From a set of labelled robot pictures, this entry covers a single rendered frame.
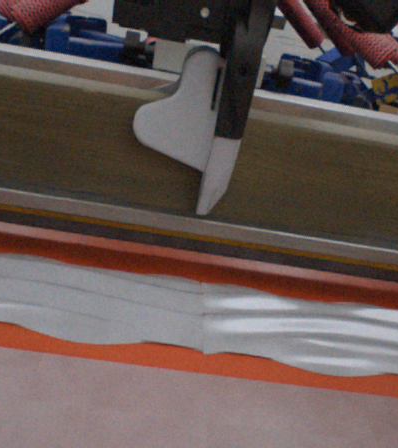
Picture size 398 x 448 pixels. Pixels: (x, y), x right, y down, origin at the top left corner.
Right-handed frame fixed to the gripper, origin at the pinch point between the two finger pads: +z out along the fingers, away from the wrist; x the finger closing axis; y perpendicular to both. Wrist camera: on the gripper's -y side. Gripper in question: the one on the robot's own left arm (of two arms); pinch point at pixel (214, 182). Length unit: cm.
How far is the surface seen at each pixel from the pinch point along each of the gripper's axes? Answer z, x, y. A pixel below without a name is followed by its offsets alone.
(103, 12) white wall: 5, -413, 70
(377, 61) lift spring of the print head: -8, -58, -30
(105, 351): 5.5, 11.3, 4.8
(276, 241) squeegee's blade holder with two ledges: 2.2, 3.0, -4.2
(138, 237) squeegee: 4.4, 0.6, 4.3
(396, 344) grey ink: 5.2, 7.9, -11.1
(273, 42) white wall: 3, -413, -73
